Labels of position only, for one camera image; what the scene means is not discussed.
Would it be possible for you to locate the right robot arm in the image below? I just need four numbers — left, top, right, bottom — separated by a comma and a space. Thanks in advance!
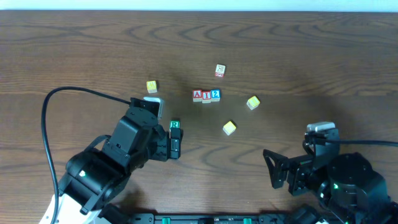
263, 122, 397, 223

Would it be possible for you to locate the red letter A block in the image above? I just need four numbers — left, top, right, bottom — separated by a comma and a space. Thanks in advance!
192, 90, 202, 102

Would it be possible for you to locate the red letter I block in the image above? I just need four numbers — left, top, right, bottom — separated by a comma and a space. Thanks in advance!
201, 91, 211, 103

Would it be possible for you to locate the yellow block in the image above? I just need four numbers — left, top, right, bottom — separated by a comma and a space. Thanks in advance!
223, 121, 236, 136
246, 96, 261, 110
146, 80, 157, 93

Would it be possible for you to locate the left black cable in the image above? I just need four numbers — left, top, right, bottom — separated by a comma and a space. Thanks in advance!
40, 86, 131, 224

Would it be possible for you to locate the blue number 2 block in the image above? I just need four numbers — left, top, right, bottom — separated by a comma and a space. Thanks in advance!
210, 90, 221, 101

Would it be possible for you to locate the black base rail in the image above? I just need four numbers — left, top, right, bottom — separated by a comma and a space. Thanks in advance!
102, 212, 343, 224

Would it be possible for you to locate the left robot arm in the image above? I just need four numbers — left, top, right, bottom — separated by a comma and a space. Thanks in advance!
41, 96, 183, 223

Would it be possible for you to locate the green letter R block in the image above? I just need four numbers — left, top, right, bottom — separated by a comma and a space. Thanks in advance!
169, 120, 180, 130

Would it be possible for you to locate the white red picture block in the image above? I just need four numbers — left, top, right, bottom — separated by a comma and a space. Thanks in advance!
215, 64, 226, 77

